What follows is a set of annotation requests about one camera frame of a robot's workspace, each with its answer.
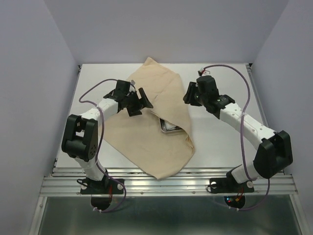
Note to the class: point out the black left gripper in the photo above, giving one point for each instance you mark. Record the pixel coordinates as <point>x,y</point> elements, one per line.
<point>134,110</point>

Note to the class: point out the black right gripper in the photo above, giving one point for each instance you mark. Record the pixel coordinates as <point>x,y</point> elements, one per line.
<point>188,98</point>

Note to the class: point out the beige cloth drape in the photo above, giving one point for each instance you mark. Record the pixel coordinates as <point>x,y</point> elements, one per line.
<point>140,138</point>

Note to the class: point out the stainless steel tray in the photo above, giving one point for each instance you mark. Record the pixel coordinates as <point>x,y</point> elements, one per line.
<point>168,128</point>

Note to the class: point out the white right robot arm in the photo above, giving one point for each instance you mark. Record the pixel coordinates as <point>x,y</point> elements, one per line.
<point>273,149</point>

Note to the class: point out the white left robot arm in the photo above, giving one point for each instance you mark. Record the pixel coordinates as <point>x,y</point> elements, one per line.
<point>80,140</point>

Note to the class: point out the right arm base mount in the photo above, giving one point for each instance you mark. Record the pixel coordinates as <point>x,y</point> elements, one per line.
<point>234,192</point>

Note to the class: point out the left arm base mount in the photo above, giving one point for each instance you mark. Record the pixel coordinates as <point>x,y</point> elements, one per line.
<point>106,195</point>

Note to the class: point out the aluminium mounting rail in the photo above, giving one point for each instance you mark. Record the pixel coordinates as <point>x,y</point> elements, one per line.
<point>188,182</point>

